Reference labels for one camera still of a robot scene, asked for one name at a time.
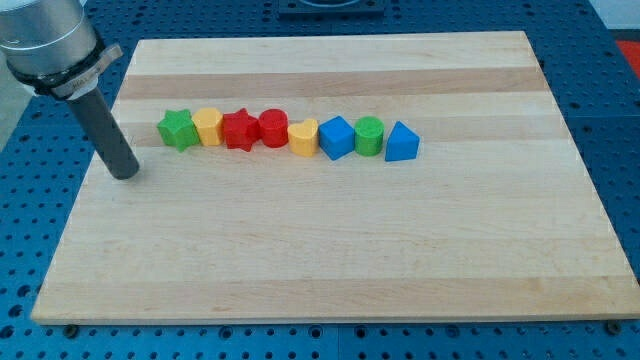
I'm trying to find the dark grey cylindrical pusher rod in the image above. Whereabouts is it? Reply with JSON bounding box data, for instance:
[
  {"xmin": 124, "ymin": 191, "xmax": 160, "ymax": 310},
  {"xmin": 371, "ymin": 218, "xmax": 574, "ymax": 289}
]
[{"xmin": 66, "ymin": 88, "xmax": 140, "ymax": 180}]

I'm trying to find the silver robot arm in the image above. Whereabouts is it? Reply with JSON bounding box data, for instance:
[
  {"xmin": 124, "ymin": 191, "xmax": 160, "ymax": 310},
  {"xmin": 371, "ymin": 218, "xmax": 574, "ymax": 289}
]
[{"xmin": 1, "ymin": 0, "xmax": 139, "ymax": 180}]

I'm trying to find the green star block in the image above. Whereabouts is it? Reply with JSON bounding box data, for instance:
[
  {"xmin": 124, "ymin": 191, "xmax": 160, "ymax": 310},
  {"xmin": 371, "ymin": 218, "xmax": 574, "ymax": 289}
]
[{"xmin": 156, "ymin": 109, "xmax": 200, "ymax": 152}]

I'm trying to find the yellow hexagon block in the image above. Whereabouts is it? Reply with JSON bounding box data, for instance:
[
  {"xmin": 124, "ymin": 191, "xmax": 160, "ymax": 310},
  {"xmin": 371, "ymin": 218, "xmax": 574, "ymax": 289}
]
[{"xmin": 192, "ymin": 107, "xmax": 224, "ymax": 146}]

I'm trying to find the red star block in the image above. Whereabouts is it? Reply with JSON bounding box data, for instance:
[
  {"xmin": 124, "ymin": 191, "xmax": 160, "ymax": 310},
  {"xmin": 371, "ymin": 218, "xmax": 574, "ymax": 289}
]
[{"xmin": 223, "ymin": 108, "xmax": 260, "ymax": 152}]

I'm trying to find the red cylinder block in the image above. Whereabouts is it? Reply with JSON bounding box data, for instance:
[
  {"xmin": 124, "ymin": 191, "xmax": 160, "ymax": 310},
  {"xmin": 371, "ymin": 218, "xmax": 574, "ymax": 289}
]
[{"xmin": 258, "ymin": 109, "xmax": 289, "ymax": 148}]

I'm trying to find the yellow heart block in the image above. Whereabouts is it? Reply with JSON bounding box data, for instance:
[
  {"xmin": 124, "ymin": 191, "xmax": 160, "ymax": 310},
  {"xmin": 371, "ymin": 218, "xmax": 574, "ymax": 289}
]
[{"xmin": 287, "ymin": 118, "xmax": 319, "ymax": 157}]

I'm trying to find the blue cube block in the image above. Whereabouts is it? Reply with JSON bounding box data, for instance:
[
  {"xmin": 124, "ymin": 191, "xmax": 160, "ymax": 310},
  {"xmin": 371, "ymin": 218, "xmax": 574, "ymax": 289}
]
[{"xmin": 319, "ymin": 116, "xmax": 355, "ymax": 160}]

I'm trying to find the green cylinder block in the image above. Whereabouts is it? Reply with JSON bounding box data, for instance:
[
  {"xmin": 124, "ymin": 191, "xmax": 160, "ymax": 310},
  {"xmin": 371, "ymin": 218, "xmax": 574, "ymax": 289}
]
[{"xmin": 354, "ymin": 116, "xmax": 385, "ymax": 156}]

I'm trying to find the blue triangle block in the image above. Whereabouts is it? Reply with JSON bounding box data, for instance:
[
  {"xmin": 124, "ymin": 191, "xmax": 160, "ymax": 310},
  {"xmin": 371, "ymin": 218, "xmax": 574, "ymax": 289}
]
[{"xmin": 385, "ymin": 121, "xmax": 420, "ymax": 162}]

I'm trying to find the wooden board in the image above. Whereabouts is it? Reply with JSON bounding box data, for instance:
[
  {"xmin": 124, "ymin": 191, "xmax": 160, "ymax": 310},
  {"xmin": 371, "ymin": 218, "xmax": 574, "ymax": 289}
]
[{"xmin": 31, "ymin": 31, "xmax": 639, "ymax": 325}]

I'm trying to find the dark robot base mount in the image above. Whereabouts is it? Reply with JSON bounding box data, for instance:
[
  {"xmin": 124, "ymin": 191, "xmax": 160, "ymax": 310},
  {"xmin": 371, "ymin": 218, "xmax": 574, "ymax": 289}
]
[{"xmin": 274, "ymin": 0, "xmax": 388, "ymax": 18}]

